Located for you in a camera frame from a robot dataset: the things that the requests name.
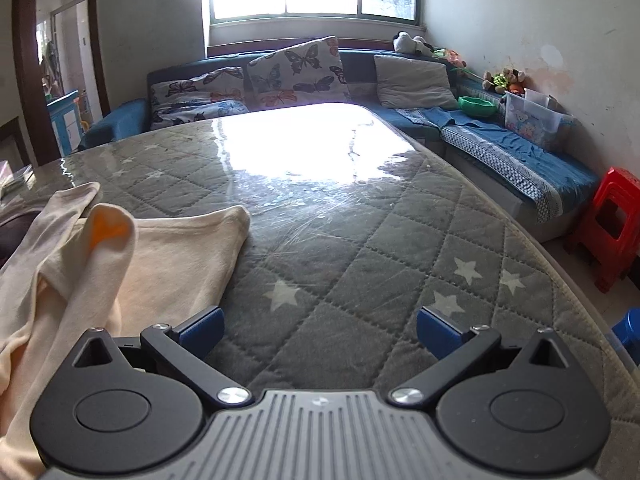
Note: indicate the brown plush bear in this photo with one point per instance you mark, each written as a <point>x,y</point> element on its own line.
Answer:
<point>515,80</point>

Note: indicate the green yellow plush toy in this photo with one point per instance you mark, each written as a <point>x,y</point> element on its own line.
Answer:
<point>495,81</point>

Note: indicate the green plastic bowl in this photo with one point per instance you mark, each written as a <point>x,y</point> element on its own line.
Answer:
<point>477,106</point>

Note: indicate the panda plush toy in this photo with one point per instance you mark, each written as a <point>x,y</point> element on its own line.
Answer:
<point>412,44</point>

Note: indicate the blue patterned sofa cover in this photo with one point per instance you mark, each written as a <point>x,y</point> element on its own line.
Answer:
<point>505,155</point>

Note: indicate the blue corner sofa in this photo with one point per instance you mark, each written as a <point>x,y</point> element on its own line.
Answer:
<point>359,66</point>

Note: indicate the cream long-sleeve garment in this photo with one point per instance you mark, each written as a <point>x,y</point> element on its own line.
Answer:
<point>165,260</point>

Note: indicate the butterfly print pillow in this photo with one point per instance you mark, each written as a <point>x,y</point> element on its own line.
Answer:
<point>195,85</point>
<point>200,114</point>
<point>295,75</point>

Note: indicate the clear plastic packet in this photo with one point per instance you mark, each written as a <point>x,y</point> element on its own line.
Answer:
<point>15,180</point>

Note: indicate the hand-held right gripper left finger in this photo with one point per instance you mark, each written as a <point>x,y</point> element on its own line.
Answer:
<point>202,331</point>

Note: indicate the plain grey pillow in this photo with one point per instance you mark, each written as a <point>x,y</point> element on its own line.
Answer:
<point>415,82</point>

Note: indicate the red plastic stool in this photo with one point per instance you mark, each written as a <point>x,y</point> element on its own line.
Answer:
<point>612,220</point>

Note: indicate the clear plastic storage box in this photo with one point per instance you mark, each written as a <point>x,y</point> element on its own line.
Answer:
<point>532,120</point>

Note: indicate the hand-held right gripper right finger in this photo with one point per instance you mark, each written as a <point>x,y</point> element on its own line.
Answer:
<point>439,332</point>

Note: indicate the blue plastic stool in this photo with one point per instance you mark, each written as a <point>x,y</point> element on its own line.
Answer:
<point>629,332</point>

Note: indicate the brown wooden door frame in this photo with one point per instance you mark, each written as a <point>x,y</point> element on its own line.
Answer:
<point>25,60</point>

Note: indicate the blue cabinet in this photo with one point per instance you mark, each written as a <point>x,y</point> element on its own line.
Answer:
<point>65,125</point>

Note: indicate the orange green plush toy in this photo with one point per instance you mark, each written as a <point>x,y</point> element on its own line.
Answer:
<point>452,57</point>

